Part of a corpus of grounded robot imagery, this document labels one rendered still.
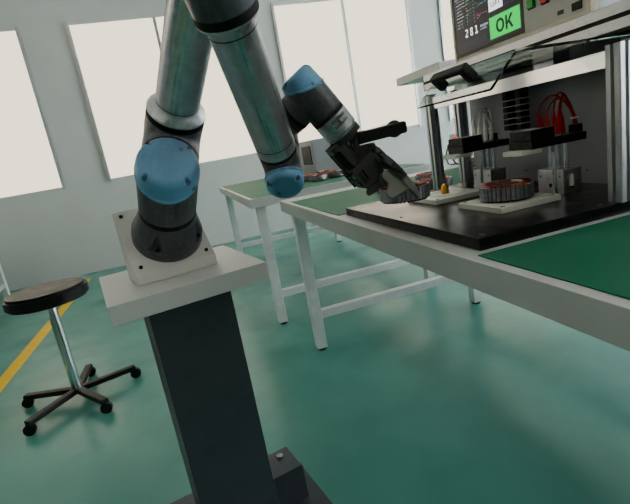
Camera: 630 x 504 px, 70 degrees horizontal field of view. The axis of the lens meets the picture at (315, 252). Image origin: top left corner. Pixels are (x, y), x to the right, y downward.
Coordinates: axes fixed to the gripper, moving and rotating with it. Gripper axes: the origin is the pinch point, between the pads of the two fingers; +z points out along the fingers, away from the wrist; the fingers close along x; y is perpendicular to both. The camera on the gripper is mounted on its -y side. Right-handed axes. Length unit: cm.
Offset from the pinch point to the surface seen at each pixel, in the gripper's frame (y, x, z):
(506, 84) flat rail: -35.4, -0.2, -0.4
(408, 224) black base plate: 5.3, 3.5, 4.0
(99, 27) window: -23, -464, -193
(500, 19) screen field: -46.6, -4.8, -11.1
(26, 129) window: 108, -465, -171
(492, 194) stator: -10.7, 10.6, 10.2
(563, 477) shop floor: 20, 8, 86
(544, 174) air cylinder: -25.6, 7.0, 18.8
